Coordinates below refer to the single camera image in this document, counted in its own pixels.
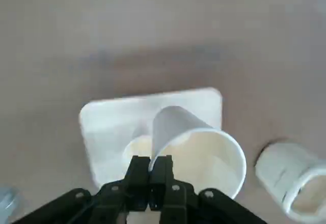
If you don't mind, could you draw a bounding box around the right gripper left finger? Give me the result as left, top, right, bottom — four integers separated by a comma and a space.
10, 155, 151, 224

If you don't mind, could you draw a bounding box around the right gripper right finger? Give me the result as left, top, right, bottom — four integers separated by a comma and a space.
149, 154, 265, 224

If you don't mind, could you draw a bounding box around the white disposable paper cup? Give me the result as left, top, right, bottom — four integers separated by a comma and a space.
149, 106, 247, 201

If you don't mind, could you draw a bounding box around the white square mat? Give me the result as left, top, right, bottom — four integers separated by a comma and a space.
78, 87, 224, 188

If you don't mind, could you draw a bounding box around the white plastic bin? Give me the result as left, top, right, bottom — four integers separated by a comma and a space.
255, 142, 326, 222

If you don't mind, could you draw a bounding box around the green plastic bottle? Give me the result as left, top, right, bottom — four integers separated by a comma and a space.
0, 186, 24, 216

